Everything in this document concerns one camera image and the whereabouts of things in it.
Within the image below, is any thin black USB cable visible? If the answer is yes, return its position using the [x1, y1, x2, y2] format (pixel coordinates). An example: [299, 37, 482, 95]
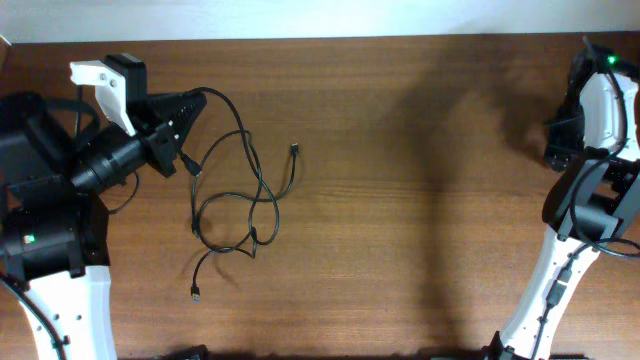
[190, 128, 300, 259]

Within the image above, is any thick black USB cable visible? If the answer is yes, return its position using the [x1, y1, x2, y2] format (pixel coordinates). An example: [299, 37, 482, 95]
[178, 86, 281, 304]

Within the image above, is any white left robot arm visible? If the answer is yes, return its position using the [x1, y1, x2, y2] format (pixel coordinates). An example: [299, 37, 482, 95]
[1, 54, 206, 359]

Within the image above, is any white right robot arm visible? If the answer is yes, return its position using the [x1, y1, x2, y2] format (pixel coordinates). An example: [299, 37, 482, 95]
[479, 43, 639, 359]

